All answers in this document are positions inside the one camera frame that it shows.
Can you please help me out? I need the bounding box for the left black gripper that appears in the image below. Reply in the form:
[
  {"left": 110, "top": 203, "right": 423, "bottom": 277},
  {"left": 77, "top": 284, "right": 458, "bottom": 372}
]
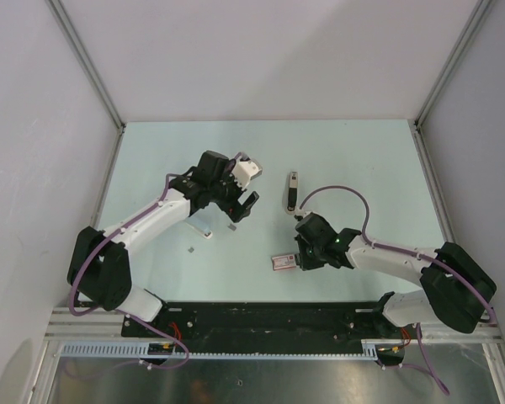
[{"left": 209, "top": 162, "right": 258, "bottom": 222}]

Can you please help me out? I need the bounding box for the light blue stapler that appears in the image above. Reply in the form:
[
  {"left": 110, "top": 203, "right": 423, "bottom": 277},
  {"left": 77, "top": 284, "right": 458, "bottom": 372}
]
[{"left": 185, "top": 216, "right": 213, "bottom": 240}]

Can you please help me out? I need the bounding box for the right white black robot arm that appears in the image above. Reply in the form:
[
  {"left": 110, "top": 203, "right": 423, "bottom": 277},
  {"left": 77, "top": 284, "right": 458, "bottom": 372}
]
[{"left": 295, "top": 213, "right": 497, "bottom": 338}]

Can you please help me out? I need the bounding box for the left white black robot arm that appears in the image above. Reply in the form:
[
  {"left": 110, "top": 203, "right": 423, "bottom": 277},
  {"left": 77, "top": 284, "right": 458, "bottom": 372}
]
[{"left": 67, "top": 151, "right": 263, "bottom": 337}]

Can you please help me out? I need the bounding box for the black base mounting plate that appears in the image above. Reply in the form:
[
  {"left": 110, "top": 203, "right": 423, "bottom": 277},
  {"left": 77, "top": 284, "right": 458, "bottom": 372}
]
[{"left": 122, "top": 300, "right": 415, "bottom": 341}]

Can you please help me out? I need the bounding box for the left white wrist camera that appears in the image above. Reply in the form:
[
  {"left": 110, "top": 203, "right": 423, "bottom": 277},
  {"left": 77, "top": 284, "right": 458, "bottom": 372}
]
[{"left": 231, "top": 152, "right": 263, "bottom": 190}]

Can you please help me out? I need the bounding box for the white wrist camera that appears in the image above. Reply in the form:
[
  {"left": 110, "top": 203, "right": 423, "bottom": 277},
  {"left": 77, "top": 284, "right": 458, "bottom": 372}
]
[
  {"left": 294, "top": 210, "right": 311, "bottom": 222},
  {"left": 231, "top": 152, "right": 263, "bottom": 190}
]

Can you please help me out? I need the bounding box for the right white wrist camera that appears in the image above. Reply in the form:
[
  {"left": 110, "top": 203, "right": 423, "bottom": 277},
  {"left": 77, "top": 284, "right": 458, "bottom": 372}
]
[{"left": 294, "top": 210, "right": 311, "bottom": 222}]

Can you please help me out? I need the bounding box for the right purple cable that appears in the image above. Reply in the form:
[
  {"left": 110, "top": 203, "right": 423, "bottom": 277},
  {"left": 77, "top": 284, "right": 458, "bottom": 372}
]
[{"left": 298, "top": 184, "right": 500, "bottom": 396}]

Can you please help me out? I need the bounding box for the purple cable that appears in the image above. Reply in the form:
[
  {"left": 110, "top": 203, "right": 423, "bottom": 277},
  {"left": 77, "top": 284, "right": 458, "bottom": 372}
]
[
  {"left": 298, "top": 184, "right": 500, "bottom": 396},
  {"left": 62, "top": 151, "right": 190, "bottom": 375}
]

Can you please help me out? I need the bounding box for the right aluminium side rail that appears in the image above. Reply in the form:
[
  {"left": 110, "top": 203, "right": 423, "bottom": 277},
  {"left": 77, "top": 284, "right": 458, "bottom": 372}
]
[{"left": 411, "top": 120, "right": 479, "bottom": 304}]

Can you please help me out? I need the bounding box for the right aluminium corner post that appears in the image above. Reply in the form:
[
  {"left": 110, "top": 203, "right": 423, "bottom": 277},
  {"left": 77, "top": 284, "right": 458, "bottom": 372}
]
[{"left": 414, "top": 0, "right": 496, "bottom": 130}]

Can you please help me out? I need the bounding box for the aluminium corner post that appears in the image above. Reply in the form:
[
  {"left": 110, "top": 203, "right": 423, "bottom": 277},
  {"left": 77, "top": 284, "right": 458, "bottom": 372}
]
[
  {"left": 414, "top": 0, "right": 496, "bottom": 130},
  {"left": 45, "top": 0, "right": 125, "bottom": 127}
]

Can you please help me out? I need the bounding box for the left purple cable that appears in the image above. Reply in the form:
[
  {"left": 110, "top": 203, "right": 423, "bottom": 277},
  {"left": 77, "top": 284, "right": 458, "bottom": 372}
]
[{"left": 62, "top": 151, "right": 190, "bottom": 375}]

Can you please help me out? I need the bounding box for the grey slotted cable duct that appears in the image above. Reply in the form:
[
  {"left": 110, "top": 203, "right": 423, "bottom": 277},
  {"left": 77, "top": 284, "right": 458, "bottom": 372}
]
[{"left": 59, "top": 339, "right": 380, "bottom": 361}]

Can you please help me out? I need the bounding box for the aluminium front frame rail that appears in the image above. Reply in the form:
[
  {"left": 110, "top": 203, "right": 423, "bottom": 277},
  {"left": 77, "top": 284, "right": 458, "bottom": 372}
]
[{"left": 45, "top": 307, "right": 503, "bottom": 344}]

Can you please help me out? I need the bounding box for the left aluminium corner post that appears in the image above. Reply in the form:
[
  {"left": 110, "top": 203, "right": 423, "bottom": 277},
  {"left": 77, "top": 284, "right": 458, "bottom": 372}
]
[{"left": 45, "top": 0, "right": 125, "bottom": 127}]

